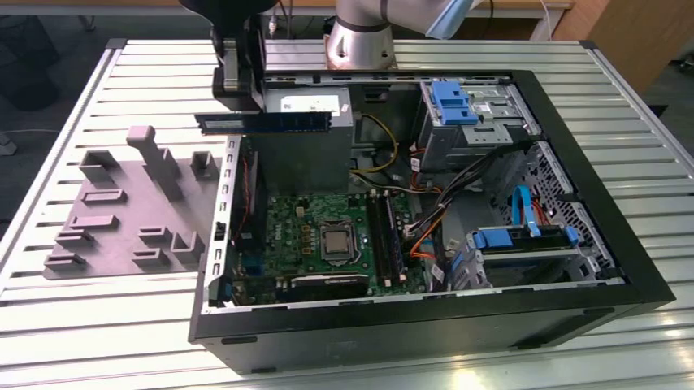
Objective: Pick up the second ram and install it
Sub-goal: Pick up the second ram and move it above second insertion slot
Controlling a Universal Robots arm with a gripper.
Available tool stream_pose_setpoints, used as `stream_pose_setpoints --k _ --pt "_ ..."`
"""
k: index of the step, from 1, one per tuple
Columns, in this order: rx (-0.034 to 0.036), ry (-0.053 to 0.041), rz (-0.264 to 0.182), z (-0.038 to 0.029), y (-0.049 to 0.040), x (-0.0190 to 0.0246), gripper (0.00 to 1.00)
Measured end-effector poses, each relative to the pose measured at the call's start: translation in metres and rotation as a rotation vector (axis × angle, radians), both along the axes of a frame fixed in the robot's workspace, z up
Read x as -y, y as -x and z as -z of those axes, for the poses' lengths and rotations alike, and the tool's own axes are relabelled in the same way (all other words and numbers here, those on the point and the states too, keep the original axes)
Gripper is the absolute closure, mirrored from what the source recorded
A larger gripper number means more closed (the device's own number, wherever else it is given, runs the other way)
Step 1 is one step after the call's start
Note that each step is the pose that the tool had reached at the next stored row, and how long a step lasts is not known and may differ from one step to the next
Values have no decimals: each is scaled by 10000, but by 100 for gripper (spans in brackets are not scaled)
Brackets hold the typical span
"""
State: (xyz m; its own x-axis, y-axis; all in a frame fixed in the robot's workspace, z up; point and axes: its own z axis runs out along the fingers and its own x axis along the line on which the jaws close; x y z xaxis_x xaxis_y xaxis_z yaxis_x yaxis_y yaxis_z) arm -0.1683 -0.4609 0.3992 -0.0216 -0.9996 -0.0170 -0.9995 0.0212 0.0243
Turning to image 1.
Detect RAM stick with blue board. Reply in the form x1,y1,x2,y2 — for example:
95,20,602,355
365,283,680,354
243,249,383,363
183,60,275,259
194,111,334,135

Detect installed RAM stick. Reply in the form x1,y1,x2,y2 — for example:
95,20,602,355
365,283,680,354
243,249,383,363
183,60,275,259
385,193,409,282

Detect grey power supply unit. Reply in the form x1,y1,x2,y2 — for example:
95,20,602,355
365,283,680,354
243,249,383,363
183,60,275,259
246,83,357,196

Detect blue drive carrier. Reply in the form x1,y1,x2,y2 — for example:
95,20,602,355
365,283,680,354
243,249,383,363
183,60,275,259
432,82,480,126

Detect grey parts rack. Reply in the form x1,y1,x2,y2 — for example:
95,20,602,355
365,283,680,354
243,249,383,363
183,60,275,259
43,125,227,281

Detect CPU socket with metal cover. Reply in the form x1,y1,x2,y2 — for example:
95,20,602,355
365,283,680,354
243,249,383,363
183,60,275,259
315,219,363,264

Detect green motherboard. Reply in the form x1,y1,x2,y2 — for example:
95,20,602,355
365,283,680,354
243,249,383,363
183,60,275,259
233,190,430,304

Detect silver drive cage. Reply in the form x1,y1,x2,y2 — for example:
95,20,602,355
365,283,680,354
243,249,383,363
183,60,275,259
417,79,544,171

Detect wooden desk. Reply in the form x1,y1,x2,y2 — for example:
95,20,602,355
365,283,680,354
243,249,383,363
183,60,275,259
0,0,576,41

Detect black graphics card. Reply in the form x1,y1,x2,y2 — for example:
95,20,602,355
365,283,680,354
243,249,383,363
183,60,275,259
275,271,370,302

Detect hard disk in blue carrier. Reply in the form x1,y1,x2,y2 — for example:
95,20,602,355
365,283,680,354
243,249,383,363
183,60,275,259
469,226,580,255

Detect brown wooden cabinet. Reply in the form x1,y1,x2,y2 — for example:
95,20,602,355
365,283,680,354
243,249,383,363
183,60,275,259
553,0,694,94

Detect black PC case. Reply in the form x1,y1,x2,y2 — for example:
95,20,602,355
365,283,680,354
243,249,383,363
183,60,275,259
187,68,680,375

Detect hanging cable with white plug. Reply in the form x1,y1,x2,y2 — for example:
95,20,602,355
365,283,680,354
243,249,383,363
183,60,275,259
269,0,305,40

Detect yellow power wires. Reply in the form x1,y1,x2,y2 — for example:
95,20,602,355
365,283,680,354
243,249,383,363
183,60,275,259
350,113,402,176

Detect black cable bundle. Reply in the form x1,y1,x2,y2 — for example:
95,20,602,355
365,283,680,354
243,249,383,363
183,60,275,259
433,140,536,212

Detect multicolour wire bundle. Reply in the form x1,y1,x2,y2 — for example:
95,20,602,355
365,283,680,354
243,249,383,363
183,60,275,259
403,202,452,239

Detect orange SATA cable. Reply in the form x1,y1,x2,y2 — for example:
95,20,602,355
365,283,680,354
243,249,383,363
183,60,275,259
409,237,437,260

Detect blue SATA cable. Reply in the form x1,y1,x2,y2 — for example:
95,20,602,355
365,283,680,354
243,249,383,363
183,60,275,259
512,184,544,239

